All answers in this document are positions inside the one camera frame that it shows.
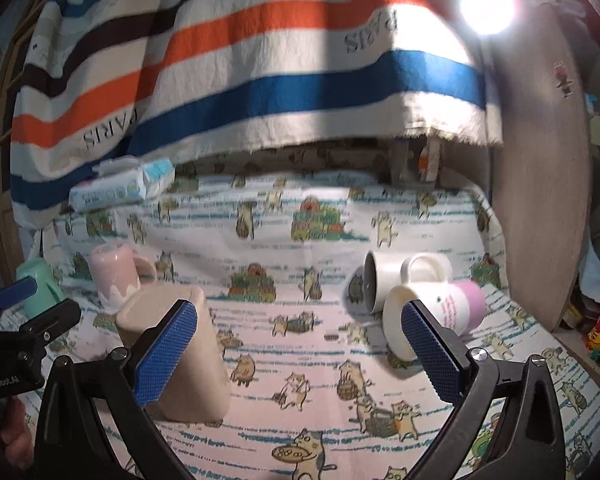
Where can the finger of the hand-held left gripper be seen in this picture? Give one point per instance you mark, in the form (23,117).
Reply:
(52,320)
(16,294)

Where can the beige cup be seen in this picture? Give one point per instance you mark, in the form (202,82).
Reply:
(205,360)

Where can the round wooden board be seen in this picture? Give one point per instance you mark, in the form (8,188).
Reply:
(540,185)

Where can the striped blanket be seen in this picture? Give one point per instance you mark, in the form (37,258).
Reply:
(280,85)

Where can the pink cup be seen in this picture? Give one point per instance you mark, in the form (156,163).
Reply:
(112,270)

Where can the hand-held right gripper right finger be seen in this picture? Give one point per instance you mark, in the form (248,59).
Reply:
(430,355)

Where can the bright lamp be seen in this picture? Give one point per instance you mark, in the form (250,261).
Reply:
(487,5)

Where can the wooden headboard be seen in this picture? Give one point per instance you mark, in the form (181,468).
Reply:
(330,157)

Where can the orange white carton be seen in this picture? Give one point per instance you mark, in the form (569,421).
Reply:
(428,160)

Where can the white mug with pink base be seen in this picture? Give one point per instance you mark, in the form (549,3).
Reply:
(460,305)

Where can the cat printed bed sheet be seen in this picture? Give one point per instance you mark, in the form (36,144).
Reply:
(305,410)

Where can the wet wipes pack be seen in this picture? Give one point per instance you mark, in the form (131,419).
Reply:
(120,185)

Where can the person's left hand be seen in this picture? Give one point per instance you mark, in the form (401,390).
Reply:
(17,435)

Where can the plain white mug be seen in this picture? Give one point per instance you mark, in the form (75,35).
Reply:
(384,280)

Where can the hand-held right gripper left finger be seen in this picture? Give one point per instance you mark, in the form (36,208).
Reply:
(166,355)

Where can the curved wooden frame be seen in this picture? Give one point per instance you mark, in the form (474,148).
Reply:
(0,160)

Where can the mint green cup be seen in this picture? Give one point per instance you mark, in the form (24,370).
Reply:
(40,280)

